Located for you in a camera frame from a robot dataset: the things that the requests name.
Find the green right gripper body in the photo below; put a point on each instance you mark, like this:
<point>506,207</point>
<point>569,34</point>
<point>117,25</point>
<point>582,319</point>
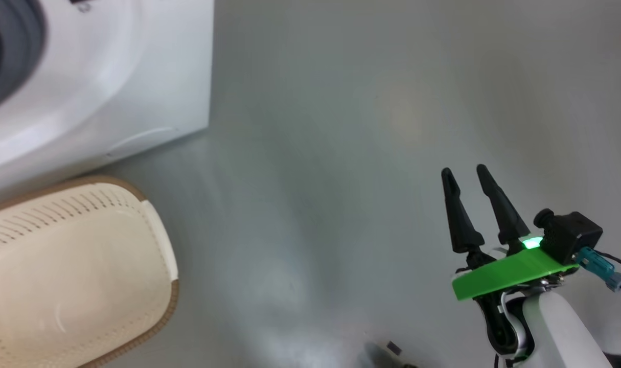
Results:
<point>509,273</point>

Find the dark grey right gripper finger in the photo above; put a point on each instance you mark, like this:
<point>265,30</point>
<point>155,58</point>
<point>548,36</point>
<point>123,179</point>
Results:
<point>461,225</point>
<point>507,220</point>

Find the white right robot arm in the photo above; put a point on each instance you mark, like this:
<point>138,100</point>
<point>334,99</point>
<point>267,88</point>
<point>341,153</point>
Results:
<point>560,332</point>

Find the white front-load washing machine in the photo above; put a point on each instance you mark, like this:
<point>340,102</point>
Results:
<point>136,76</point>

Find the grey rubber door gasket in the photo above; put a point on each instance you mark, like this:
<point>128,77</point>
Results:
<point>14,46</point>

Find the round white filter cover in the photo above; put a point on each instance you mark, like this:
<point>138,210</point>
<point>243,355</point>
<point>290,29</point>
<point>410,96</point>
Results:
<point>146,145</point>

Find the cream perforated laundry basket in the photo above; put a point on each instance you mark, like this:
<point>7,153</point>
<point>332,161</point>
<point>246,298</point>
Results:
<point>75,276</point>

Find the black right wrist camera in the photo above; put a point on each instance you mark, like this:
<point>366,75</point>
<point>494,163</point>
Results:
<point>571,235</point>

